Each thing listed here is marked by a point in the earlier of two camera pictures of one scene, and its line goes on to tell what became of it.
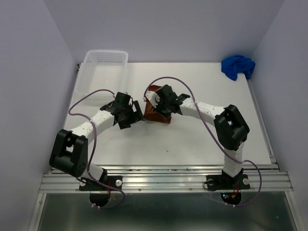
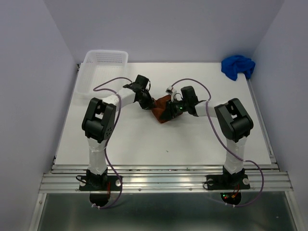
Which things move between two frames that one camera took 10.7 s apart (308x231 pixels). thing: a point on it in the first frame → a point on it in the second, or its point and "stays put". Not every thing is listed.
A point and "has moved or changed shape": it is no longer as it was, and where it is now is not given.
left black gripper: [136, 116] → [148, 104]
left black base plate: [86, 184] stays put
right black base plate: [227, 182] stays put
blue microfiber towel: [232, 65] stays put
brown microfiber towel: [151, 115] has moved or changed shape
